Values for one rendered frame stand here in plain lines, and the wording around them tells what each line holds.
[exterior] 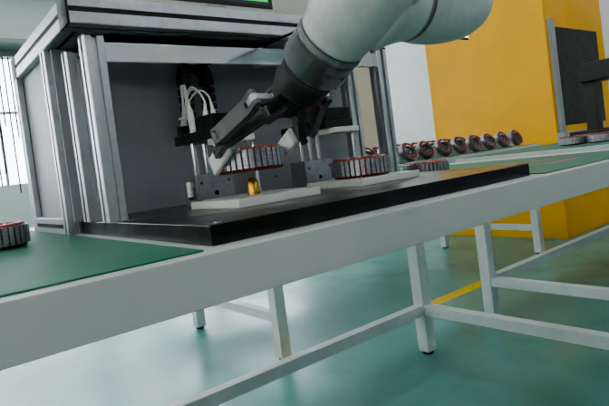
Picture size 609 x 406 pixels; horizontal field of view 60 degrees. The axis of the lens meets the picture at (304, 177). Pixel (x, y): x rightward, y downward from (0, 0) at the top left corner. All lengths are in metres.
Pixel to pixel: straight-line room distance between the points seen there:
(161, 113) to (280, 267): 0.57
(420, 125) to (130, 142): 6.55
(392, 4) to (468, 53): 4.15
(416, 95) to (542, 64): 3.28
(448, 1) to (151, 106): 0.60
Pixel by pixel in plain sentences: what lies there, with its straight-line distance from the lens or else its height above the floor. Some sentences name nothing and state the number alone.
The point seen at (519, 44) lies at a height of 1.51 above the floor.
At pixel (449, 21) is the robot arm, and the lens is 0.71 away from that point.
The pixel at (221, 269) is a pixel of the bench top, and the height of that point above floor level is 0.73.
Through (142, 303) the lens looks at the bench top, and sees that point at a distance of 0.49.
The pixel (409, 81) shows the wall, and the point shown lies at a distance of 7.54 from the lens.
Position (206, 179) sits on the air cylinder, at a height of 0.81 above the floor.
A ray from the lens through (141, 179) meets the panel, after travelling 1.03.
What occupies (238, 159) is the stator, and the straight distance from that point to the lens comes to 0.79.
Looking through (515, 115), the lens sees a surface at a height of 0.98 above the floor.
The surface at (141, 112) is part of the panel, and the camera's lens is 1.05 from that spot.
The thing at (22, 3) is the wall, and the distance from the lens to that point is 7.66.
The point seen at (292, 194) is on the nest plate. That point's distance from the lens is 0.79.
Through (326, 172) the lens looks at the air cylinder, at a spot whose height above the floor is 0.80.
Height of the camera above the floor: 0.82
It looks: 2 degrees down
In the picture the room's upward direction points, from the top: 7 degrees counter-clockwise
